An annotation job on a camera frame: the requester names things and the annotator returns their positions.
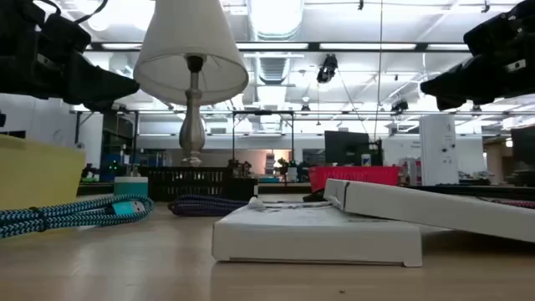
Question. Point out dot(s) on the dark storage shelving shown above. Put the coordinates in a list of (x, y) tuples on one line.
[(119, 142)]

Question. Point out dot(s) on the white shade silver table lamp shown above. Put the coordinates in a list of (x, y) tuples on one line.
[(188, 33)]

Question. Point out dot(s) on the yellow plastic bin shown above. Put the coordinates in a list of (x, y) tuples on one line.
[(37, 175)]

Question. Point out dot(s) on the black ceiling camera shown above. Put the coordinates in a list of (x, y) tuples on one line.
[(327, 69)]

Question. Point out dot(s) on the small black adapter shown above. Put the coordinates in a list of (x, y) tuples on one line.
[(315, 196)]

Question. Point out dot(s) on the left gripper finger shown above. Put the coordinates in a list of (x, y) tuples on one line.
[(99, 107), (96, 85)]

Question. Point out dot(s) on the tall white box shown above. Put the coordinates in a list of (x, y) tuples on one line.
[(439, 150)]

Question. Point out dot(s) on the black metal table frame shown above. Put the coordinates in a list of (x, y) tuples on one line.
[(280, 189)]

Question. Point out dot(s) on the black computer monitor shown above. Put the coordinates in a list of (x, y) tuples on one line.
[(524, 144), (347, 146)]

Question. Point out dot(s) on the teal marker pen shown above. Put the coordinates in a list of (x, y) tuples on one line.
[(75, 211)]

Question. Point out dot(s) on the red plastic bin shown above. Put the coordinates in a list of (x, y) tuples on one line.
[(355, 175)]

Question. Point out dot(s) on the black plastic bin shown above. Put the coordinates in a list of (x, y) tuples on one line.
[(188, 184)]

